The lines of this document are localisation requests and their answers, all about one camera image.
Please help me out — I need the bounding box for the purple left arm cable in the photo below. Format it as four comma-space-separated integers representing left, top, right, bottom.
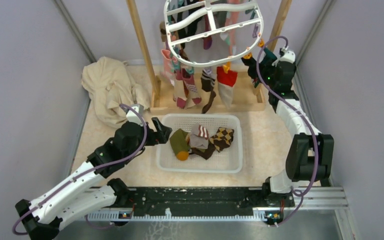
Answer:
11, 103, 149, 237

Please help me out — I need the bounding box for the pink striped toe sock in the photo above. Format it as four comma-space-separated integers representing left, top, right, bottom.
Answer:
173, 68, 202, 109

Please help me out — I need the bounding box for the grey sock with red stripes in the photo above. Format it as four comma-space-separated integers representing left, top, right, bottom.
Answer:
189, 123, 210, 150

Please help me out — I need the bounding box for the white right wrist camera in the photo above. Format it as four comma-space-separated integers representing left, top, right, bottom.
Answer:
278, 47, 296, 64

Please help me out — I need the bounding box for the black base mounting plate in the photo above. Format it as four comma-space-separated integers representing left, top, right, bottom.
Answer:
98, 186, 296, 219

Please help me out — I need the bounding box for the dark teal sock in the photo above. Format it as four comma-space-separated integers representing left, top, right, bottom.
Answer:
260, 47, 278, 67

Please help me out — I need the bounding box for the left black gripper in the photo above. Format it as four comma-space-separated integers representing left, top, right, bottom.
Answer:
125, 116, 172, 161

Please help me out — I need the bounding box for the green striped sock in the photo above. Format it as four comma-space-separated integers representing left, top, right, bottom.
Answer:
169, 129, 190, 161

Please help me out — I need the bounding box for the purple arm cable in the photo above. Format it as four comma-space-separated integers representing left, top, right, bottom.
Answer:
255, 35, 320, 228
11, 103, 149, 237

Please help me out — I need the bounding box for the red and grey sock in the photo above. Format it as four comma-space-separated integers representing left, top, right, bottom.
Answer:
216, 66, 238, 109

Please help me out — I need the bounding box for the wooden hanger rack frame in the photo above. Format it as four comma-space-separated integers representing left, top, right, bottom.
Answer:
126, 0, 292, 115

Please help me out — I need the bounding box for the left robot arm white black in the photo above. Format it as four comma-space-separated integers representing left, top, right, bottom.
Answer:
15, 117, 173, 240

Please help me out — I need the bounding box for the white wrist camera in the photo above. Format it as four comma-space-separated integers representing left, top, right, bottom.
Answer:
126, 104, 144, 127
278, 47, 296, 64

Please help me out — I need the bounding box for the aluminium rail frame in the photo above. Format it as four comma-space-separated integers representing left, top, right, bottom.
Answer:
39, 186, 350, 240

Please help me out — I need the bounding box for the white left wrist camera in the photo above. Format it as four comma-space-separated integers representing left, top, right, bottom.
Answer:
126, 104, 144, 127

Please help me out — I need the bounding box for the black sock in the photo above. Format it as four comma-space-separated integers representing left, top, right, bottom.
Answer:
241, 52, 261, 89

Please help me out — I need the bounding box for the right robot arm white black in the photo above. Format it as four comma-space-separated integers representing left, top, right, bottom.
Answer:
258, 60, 334, 206

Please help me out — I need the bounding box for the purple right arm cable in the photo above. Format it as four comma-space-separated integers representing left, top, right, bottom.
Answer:
255, 35, 320, 228

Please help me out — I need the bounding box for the white plastic mesh basket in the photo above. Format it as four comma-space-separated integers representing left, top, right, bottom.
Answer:
155, 113, 244, 174

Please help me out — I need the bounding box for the white oval clip hanger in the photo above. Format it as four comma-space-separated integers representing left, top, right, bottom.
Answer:
163, 0, 264, 68

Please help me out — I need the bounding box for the brown yellow argyle sock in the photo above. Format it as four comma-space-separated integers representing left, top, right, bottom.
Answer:
209, 127, 235, 153

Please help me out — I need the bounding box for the beige crumpled cloth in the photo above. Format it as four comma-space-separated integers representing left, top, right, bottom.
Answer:
81, 56, 150, 129

